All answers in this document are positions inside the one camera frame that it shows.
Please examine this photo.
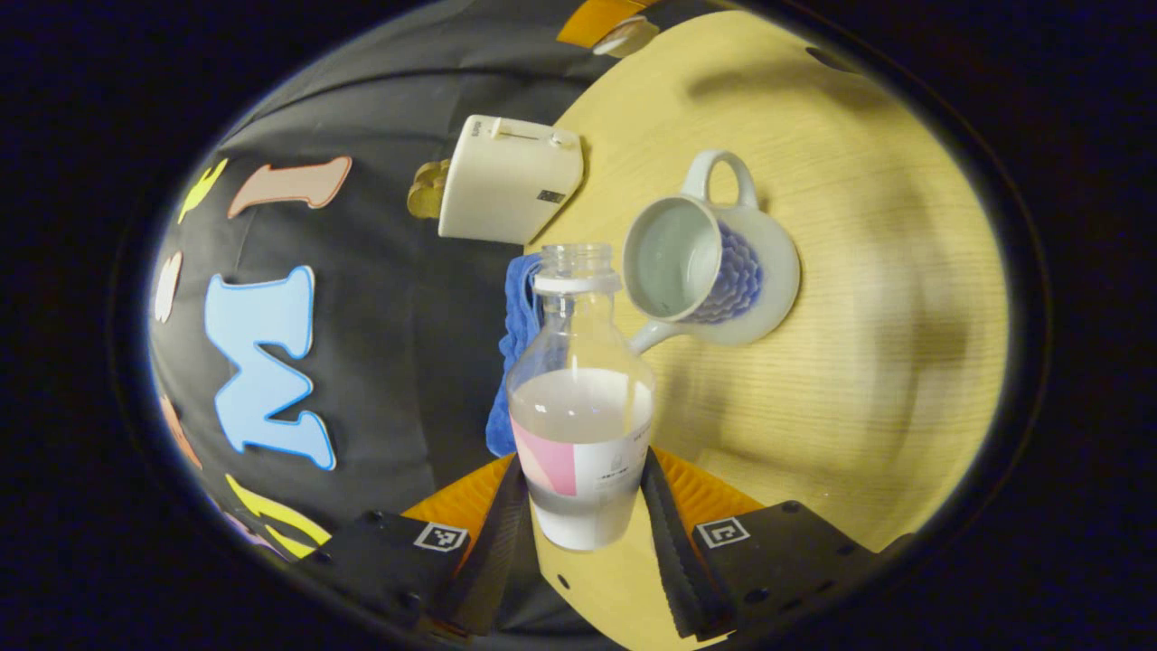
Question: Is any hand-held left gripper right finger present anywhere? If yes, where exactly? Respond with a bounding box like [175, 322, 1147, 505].
[640, 448, 914, 643]

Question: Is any clear plastic water bottle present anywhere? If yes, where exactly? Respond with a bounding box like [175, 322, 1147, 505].
[504, 242, 655, 552]

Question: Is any white toaster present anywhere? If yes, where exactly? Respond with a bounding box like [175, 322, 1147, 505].
[437, 115, 586, 246]

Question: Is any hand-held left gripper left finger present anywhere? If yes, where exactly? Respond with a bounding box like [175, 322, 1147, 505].
[298, 454, 532, 638]

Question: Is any folded blue towel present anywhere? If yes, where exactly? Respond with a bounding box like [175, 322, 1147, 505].
[485, 253, 545, 458]

